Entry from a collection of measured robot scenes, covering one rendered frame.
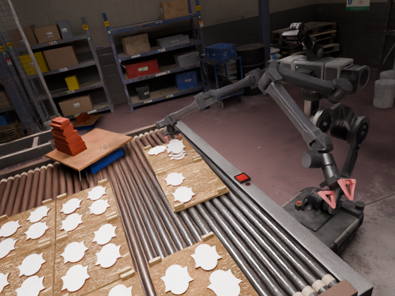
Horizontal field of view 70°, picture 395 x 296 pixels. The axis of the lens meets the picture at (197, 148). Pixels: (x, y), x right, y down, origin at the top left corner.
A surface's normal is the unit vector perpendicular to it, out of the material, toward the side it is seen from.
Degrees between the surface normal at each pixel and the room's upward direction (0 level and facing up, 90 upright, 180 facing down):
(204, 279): 0
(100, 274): 0
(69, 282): 0
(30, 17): 90
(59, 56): 90
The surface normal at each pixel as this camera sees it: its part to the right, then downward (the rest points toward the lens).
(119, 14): 0.29, 0.43
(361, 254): -0.15, -0.86
